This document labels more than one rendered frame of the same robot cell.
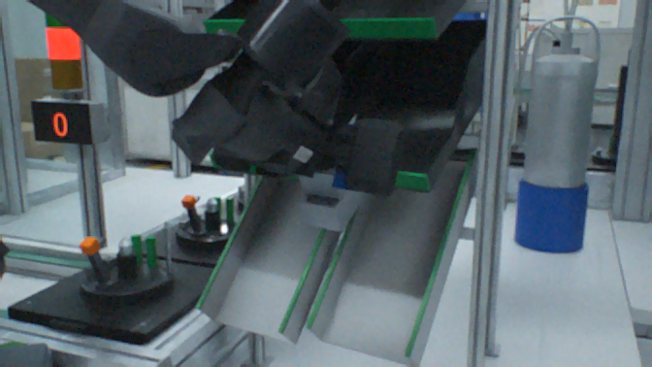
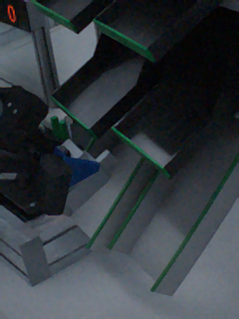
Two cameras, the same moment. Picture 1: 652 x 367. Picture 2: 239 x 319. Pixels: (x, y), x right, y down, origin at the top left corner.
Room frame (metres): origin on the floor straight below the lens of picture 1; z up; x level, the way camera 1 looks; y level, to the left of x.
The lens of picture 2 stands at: (-0.02, -0.52, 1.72)
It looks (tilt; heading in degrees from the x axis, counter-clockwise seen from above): 30 degrees down; 36
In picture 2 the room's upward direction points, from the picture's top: 10 degrees counter-clockwise
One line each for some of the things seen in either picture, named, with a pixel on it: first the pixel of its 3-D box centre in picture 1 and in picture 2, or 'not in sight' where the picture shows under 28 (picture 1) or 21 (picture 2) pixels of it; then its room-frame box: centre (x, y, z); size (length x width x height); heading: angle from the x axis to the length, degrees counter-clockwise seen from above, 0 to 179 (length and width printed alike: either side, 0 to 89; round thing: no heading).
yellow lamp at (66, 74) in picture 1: (66, 74); not in sight; (1.09, 0.43, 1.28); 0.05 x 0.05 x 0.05
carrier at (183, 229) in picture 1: (211, 216); not in sight; (1.15, 0.21, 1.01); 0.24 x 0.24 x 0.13; 69
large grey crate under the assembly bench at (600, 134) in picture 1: (611, 139); not in sight; (5.65, -2.64, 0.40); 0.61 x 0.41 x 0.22; 61
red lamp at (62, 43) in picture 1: (63, 44); not in sight; (1.09, 0.43, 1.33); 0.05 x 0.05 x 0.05
